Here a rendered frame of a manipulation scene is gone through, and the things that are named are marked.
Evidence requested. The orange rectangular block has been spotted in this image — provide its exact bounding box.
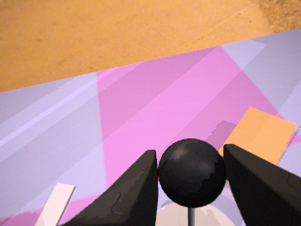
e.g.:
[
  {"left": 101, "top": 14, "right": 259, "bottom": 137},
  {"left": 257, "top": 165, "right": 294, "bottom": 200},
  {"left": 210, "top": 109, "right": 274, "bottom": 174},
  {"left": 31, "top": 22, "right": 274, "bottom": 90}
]
[{"left": 218, "top": 107, "right": 296, "bottom": 165}]

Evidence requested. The white flat bar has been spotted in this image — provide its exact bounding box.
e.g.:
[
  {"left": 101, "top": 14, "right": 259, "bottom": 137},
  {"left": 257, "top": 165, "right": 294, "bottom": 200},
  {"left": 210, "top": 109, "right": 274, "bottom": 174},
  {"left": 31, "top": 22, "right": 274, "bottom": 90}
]
[{"left": 35, "top": 183, "right": 75, "bottom": 226}]

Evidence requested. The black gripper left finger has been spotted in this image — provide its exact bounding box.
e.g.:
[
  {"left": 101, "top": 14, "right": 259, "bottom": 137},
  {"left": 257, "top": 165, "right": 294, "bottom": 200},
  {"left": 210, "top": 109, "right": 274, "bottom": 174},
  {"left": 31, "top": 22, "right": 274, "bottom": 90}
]
[{"left": 60, "top": 150, "right": 159, "bottom": 226}]

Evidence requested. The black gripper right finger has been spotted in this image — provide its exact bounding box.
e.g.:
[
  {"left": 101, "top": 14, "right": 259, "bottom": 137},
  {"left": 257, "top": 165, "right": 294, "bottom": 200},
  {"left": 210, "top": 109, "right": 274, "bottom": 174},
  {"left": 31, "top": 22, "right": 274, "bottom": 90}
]
[{"left": 223, "top": 143, "right": 301, "bottom": 226}]

